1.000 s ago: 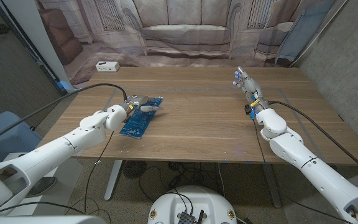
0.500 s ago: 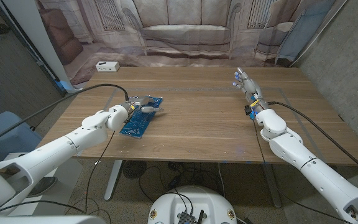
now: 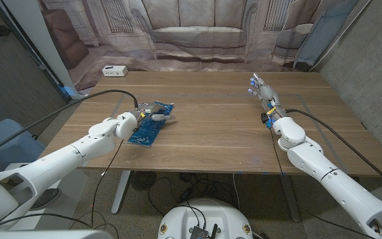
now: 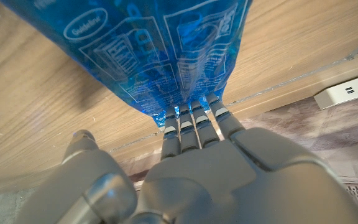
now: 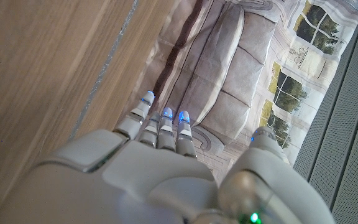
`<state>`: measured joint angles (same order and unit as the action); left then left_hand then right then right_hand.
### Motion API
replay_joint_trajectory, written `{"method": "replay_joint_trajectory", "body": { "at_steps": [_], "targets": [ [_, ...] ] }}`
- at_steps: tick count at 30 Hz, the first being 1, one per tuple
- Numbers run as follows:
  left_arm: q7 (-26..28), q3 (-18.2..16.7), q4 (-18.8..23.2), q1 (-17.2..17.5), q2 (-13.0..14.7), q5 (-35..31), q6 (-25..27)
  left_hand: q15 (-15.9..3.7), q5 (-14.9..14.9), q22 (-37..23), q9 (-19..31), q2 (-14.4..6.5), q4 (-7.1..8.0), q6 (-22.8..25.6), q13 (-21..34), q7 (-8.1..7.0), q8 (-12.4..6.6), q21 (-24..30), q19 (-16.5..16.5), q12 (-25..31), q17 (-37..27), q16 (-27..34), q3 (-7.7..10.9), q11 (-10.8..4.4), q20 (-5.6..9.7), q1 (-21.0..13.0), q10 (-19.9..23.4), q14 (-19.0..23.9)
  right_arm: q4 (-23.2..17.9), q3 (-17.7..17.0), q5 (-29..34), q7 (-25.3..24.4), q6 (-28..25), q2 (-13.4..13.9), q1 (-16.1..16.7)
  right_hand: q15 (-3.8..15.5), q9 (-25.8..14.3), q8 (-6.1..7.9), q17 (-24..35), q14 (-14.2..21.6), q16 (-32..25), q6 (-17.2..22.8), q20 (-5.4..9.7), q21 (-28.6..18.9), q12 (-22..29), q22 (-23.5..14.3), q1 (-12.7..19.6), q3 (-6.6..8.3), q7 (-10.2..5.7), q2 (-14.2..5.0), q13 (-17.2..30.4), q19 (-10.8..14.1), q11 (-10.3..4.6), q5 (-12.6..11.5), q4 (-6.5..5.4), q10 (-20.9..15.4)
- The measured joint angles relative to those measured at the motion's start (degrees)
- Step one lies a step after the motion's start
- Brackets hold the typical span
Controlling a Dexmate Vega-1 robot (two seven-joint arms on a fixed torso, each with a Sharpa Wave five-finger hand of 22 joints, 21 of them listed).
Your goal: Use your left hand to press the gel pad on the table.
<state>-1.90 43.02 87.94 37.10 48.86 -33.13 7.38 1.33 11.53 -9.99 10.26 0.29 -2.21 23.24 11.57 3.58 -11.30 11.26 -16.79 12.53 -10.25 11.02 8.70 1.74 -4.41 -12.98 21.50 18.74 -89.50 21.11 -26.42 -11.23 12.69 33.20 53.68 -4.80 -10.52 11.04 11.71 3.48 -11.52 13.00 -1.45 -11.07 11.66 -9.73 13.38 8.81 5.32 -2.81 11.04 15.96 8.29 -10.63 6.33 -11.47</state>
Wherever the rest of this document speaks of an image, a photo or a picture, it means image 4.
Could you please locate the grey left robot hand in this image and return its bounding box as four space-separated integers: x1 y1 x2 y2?
14 92 358 224

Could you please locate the white power strip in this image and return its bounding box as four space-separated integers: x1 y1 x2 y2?
314 70 358 110

